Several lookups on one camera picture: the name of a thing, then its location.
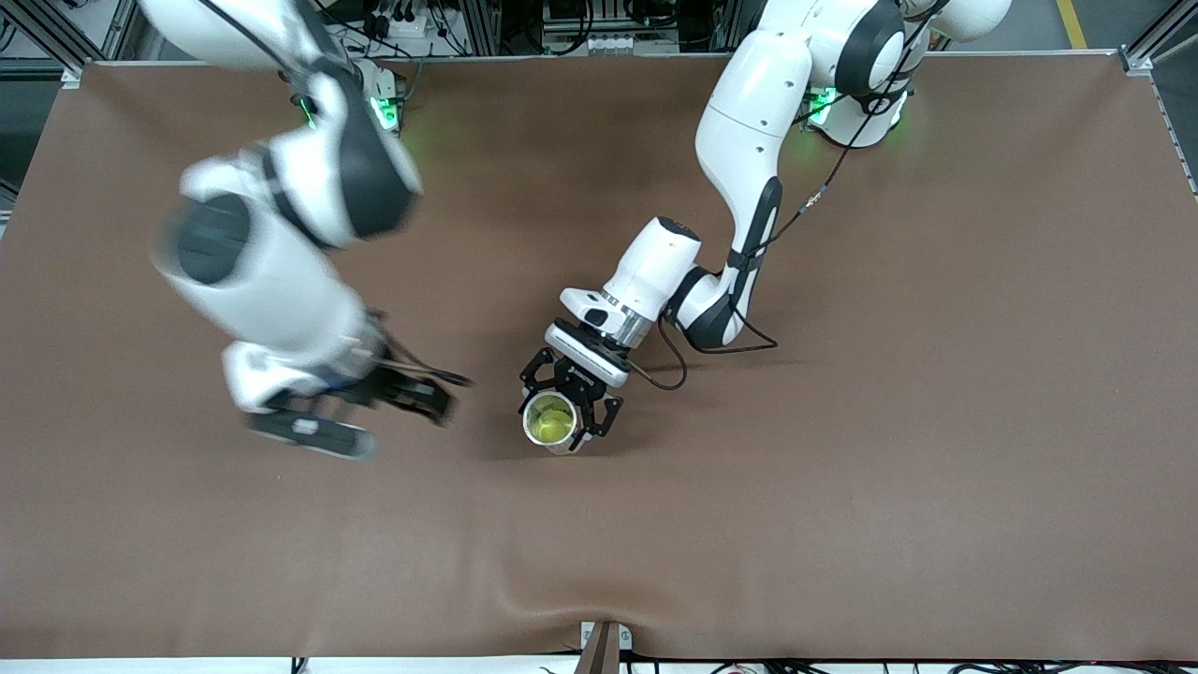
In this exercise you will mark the white power strip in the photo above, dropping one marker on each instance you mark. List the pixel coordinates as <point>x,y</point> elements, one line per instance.
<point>412,23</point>

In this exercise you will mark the aluminium profile beam with bracket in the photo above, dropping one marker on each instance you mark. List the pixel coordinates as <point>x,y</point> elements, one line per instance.
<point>604,651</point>

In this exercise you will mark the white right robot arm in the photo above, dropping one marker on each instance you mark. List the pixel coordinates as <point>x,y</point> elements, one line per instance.
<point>271,281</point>

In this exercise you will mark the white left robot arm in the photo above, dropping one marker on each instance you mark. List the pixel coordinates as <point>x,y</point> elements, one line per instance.
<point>758,122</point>

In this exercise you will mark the brown table mat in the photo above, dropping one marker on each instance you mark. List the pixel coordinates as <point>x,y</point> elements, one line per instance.
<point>842,524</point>

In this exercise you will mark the aluminium frame corner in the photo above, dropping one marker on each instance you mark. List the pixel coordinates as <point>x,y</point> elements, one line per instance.
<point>70,75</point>

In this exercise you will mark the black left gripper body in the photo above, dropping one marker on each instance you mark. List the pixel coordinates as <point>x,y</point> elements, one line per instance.
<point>568,378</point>

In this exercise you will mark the clear tennis ball tube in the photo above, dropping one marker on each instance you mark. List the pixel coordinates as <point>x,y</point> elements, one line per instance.
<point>573,447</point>

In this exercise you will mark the aluminium frame post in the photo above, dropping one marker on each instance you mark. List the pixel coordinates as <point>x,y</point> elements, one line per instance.
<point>482,28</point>

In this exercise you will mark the yellow tennis ball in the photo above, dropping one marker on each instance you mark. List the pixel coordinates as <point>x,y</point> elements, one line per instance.
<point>550,426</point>

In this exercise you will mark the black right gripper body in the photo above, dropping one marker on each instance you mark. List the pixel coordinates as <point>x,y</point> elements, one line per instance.
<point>401,388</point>

